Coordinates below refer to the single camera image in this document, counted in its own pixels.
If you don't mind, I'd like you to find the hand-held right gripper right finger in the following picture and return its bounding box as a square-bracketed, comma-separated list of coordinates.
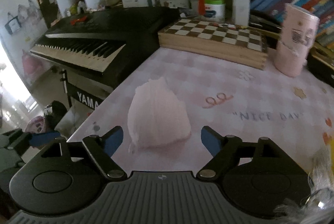
[196, 125, 293, 179]

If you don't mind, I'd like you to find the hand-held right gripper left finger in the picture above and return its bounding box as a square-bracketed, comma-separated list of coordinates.
[39, 126, 128, 179]

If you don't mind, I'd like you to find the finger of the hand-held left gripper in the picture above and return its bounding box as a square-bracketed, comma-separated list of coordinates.
[12, 131, 60, 155]

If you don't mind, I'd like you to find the desktop with pink checked tablecloth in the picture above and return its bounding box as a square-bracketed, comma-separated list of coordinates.
[66, 46, 334, 180]

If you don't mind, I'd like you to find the black keyboard stand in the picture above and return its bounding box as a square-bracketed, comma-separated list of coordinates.
[59, 69, 113, 111]

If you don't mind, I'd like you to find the wooden chessboard box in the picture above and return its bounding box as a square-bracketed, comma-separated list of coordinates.
[158, 18, 269, 71]

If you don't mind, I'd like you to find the black electronic keyboard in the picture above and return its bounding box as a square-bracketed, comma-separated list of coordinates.
[30, 7, 180, 89]

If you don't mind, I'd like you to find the fuzzy grey sleeve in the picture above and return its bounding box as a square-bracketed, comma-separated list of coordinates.
[274, 146, 334, 224]

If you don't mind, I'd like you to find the pink printed cup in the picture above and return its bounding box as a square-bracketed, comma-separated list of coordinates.
[273, 3, 320, 77]

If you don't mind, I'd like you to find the white jar with green lid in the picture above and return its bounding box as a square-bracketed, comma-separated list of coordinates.
[204, 0, 225, 22]

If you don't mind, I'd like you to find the white pen holder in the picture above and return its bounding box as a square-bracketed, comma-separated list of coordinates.
[159, 0, 190, 8]

